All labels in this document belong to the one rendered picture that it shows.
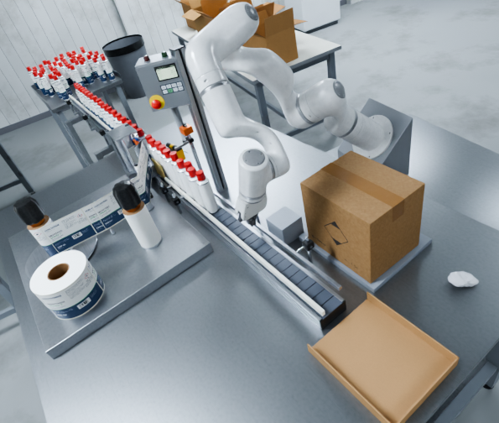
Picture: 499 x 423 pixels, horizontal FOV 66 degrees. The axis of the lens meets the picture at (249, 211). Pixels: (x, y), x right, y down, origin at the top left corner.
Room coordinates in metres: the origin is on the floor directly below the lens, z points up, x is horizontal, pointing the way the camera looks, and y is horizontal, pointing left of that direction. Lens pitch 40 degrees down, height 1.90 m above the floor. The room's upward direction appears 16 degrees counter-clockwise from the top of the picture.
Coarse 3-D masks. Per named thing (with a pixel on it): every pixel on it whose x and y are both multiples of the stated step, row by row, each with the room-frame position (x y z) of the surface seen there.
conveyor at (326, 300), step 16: (160, 176) 1.69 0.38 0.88; (224, 224) 1.20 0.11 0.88; (240, 224) 1.17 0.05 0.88; (256, 240) 1.06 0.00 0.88; (272, 256) 0.96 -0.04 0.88; (288, 272) 0.86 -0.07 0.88; (288, 288) 0.80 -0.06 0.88; (304, 288) 0.78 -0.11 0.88; (320, 288) 0.76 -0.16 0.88; (320, 304) 0.71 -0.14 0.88; (336, 304) 0.69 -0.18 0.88
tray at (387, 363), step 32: (352, 320) 0.65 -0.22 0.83; (384, 320) 0.62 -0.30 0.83; (320, 352) 0.58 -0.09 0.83; (352, 352) 0.55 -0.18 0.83; (384, 352) 0.53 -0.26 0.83; (416, 352) 0.50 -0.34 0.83; (448, 352) 0.47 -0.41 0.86; (352, 384) 0.47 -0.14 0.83; (384, 384) 0.44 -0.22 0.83; (416, 384) 0.42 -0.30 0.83; (384, 416) 0.37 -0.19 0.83
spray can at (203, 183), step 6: (198, 174) 1.29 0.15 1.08; (204, 174) 1.30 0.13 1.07; (198, 180) 1.30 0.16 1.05; (204, 180) 1.29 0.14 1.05; (198, 186) 1.30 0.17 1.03; (204, 186) 1.28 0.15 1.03; (210, 186) 1.30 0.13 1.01; (204, 192) 1.28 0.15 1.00; (210, 192) 1.29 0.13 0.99; (204, 198) 1.29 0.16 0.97; (210, 198) 1.28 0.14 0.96; (210, 204) 1.28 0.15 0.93; (216, 204) 1.30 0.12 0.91; (210, 210) 1.28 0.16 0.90; (216, 210) 1.29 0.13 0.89
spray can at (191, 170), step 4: (188, 168) 1.36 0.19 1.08; (192, 168) 1.35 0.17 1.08; (188, 172) 1.34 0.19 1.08; (192, 172) 1.33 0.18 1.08; (192, 176) 1.33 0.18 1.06; (192, 180) 1.33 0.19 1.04; (196, 180) 1.32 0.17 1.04; (192, 184) 1.33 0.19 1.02; (196, 184) 1.32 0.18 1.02; (192, 188) 1.33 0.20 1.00; (196, 188) 1.32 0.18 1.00; (196, 192) 1.33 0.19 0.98; (196, 196) 1.33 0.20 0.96; (200, 196) 1.32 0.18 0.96; (196, 200) 1.34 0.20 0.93; (200, 200) 1.32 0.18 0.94; (200, 204) 1.33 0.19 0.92; (204, 204) 1.32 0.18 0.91; (204, 208) 1.32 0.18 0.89
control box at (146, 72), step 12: (156, 60) 1.51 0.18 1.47; (168, 60) 1.49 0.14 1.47; (144, 72) 1.50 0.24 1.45; (180, 72) 1.49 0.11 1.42; (144, 84) 1.51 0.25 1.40; (156, 84) 1.50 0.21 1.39; (156, 96) 1.50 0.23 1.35; (168, 96) 1.50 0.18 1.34; (180, 96) 1.49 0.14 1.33; (168, 108) 1.51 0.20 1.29
